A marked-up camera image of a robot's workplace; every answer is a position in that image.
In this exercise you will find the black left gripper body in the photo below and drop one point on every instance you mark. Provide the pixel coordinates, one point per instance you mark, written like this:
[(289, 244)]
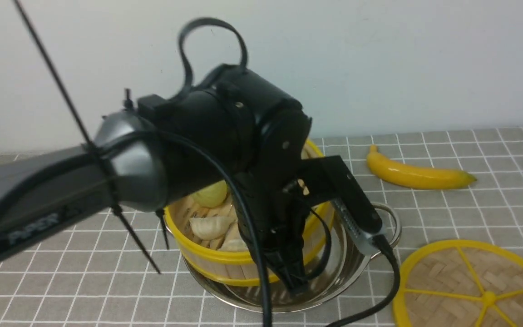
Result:
[(272, 214)]

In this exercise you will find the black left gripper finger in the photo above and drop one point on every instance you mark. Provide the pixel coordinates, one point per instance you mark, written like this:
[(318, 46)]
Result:
[(295, 279)]

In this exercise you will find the yellow bamboo steamer basket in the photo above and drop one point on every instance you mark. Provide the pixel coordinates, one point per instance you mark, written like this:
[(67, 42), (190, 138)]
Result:
[(236, 268)]

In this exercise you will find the yellow woven steamer lid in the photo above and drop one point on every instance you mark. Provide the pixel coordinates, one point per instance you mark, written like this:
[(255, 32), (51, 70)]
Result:
[(460, 283)]

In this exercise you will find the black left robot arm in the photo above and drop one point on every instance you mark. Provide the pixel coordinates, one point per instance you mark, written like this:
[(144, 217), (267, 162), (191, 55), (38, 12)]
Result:
[(234, 126)]

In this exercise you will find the white dumpling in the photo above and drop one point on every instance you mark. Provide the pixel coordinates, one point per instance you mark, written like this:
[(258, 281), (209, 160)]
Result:
[(210, 228), (234, 245)]

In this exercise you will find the green steamed bun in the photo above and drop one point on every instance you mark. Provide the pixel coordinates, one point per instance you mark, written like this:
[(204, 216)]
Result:
[(212, 196)]

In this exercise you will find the yellow banana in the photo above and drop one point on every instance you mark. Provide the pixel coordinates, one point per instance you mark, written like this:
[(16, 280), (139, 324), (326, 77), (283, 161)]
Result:
[(416, 177)]

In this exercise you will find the grey checked tablecloth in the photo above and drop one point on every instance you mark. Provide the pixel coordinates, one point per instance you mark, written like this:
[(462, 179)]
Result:
[(93, 275)]

